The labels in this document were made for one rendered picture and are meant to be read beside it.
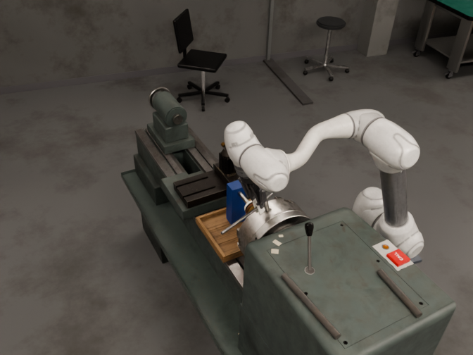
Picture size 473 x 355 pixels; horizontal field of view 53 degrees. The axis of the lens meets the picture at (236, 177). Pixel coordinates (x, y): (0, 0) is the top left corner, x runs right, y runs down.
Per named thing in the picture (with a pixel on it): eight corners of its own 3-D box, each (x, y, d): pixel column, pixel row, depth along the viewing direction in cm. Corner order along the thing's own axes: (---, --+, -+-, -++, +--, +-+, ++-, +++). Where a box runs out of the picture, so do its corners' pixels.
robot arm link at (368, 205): (367, 210, 252) (375, 177, 239) (390, 231, 240) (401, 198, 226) (342, 219, 246) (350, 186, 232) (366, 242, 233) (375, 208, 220)
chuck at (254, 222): (314, 243, 216) (305, 197, 194) (255, 279, 209) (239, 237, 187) (303, 230, 222) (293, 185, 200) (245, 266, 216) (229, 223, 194)
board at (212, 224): (288, 237, 233) (289, 232, 231) (223, 263, 219) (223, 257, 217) (257, 201, 254) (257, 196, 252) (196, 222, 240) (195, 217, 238)
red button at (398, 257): (409, 263, 171) (410, 258, 170) (397, 268, 169) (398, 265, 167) (398, 251, 175) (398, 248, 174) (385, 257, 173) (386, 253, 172)
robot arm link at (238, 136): (224, 158, 172) (243, 178, 163) (214, 125, 161) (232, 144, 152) (250, 144, 174) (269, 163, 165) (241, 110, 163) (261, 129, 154)
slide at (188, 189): (261, 184, 256) (261, 177, 253) (187, 208, 239) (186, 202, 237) (244, 166, 268) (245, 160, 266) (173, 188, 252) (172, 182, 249)
